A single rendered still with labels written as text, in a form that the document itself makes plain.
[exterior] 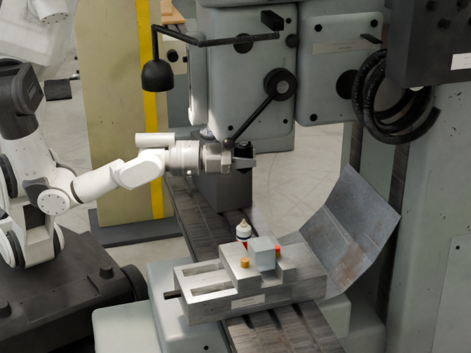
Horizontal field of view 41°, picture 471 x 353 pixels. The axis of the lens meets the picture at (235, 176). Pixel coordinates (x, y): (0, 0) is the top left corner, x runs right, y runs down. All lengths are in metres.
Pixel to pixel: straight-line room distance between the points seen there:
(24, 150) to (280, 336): 0.74
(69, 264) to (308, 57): 1.34
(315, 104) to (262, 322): 0.52
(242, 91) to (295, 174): 2.78
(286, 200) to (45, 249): 1.92
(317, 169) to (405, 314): 2.57
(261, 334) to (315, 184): 2.62
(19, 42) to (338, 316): 1.05
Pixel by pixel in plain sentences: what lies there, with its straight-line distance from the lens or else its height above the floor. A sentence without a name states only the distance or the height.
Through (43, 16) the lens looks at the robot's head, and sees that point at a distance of 1.50.
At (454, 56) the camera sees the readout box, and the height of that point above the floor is 1.57.
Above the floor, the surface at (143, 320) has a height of 0.73.
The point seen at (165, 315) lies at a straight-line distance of 1.68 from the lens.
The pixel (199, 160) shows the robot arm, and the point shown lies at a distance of 1.55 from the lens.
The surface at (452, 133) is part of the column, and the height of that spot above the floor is 1.34.
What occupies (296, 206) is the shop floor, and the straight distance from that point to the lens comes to 3.79.
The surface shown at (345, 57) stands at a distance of 1.44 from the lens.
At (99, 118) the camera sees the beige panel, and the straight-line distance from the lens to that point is 3.33.
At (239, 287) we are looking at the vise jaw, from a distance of 1.49.
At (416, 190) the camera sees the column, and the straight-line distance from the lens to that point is 1.57.
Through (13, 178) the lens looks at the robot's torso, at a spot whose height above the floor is 1.03.
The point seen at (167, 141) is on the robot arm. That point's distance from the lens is 1.55.
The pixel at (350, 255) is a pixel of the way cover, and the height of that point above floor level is 0.93.
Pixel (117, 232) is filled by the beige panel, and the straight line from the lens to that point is 3.56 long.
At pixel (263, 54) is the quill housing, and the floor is 1.52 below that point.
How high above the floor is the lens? 1.93
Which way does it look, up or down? 28 degrees down
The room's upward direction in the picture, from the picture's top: 1 degrees counter-clockwise
